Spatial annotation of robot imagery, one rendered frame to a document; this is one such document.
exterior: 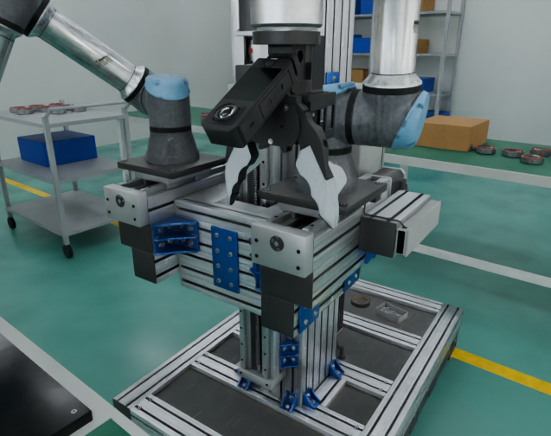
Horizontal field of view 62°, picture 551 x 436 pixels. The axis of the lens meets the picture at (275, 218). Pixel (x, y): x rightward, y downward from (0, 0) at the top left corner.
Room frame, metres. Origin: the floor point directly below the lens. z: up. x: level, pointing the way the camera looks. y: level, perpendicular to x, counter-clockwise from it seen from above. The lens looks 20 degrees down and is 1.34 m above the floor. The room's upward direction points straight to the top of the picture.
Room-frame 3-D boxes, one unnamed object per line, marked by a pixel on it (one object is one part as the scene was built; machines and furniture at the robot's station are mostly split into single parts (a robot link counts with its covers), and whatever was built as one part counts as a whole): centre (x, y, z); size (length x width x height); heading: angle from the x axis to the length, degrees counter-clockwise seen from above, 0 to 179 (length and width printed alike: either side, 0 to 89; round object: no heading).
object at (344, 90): (1.01, -0.12, 1.20); 0.13 x 0.12 x 0.14; 64
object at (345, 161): (1.02, -0.11, 1.09); 0.15 x 0.15 x 0.10
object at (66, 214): (3.29, 1.55, 0.51); 1.01 x 0.60 x 1.01; 51
